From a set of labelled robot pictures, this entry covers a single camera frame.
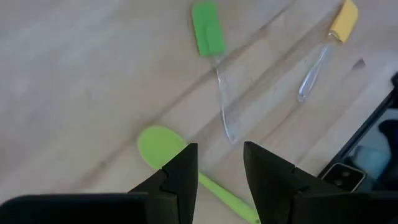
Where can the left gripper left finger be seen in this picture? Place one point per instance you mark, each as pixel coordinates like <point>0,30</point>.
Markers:
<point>183,177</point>

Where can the black smartphone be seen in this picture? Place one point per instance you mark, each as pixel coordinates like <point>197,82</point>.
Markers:
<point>343,178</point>

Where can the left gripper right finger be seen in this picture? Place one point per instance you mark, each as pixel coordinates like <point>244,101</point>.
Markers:
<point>270,183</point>

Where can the green silicone spoon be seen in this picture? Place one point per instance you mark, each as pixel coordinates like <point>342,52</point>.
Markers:
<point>158,144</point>

